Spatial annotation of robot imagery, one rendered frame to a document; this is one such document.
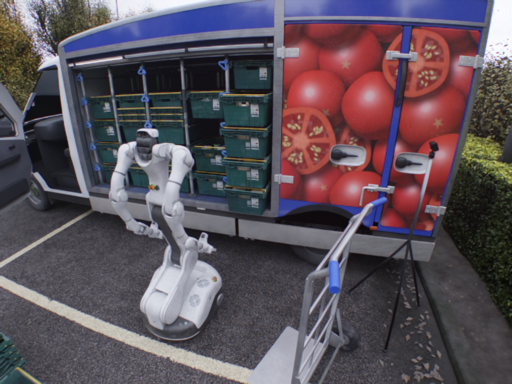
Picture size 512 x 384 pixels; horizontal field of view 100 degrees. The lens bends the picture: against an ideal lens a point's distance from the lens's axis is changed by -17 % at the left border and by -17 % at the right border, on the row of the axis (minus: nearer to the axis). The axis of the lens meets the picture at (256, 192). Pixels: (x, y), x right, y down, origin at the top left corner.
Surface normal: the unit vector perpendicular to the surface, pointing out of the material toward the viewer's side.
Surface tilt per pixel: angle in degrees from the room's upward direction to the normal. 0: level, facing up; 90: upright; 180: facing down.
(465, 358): 0
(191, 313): 38
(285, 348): 0
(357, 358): 0
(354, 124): 90
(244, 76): 91
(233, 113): 93
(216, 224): 90
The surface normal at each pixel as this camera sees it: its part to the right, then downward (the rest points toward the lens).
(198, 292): -0.24, -0.49
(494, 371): -0.14, -0.92
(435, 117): -0.26, 0.38
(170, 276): -0.15, -0.70
